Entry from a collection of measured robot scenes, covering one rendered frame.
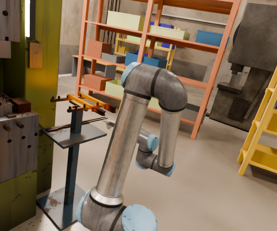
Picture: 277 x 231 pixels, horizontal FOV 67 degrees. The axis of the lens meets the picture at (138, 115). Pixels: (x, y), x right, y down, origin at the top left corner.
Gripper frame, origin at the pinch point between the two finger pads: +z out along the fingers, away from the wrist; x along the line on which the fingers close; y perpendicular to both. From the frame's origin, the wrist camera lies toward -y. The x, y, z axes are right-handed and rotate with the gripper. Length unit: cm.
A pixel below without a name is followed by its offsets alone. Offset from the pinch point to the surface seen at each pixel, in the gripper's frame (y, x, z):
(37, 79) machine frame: -9, -18, 61
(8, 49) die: -31, -43, 46
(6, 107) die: 4, -45, 46
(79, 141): 26.4, -6.7, 20.4
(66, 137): 26.3, -11.6, 29.6
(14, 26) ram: -44, -39, 46
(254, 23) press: -119, 385, 23
